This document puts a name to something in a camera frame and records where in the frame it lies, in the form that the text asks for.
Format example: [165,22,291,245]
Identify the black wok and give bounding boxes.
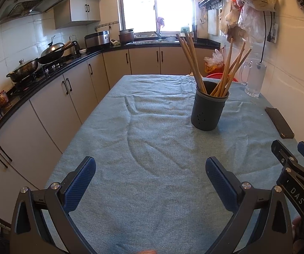
[38,41,79,64]

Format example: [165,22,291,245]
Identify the beige base cabinet row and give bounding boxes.
[0,46,219,217]

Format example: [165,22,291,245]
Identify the gas stove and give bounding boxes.
[10,57,82,96]

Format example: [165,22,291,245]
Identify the bunch of wooden chopsticks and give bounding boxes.
[176,28,252,97]

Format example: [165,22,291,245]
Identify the grey-green tablecloth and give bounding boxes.
[45,75,304,254]

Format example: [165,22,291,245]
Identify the steel range hood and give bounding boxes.
[0,0,77,28]

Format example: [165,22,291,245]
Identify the dark utensil bundle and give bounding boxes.
[188,24,198,41]

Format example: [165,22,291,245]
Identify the beige upper cabinets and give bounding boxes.
[5,0,103,29]

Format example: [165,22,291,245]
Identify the black smartphone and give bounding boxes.
[265,107,295,139]

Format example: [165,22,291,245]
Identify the black kitchen counter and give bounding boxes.
[0,38,220,149]

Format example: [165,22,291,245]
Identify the black perforated utensil holder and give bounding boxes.
[191,81,230,131]

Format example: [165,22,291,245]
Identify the clear glass mug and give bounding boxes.
[238,59,267,98]

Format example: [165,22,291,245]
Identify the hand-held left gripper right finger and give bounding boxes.
[205,157,293,254]

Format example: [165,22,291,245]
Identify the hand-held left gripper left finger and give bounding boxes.
[10,156,97,254]

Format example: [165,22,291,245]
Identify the black power cord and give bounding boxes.
[259,11,274,64]

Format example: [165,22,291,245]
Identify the kitchen window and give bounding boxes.
[118,0,196,33]

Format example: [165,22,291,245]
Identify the white wall socket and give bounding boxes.
[271,22,279,43]

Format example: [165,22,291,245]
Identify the silver rice cooker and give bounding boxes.
[85,31,110,49]

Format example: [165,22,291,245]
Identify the clear plastic bag orange contents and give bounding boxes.
[204,48,225,74]

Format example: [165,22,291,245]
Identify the person's right hand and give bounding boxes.
[292,215,303,242]

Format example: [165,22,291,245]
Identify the red plastic basin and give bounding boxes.
[206,72,239,83]

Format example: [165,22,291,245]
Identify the brown cooking pot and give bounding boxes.
[118,29,135,45]

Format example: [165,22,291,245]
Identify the steel pot with lid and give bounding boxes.
[6,58,39,83]

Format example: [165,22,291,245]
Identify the white hanging cutting board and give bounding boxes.
[208,9,220,35]

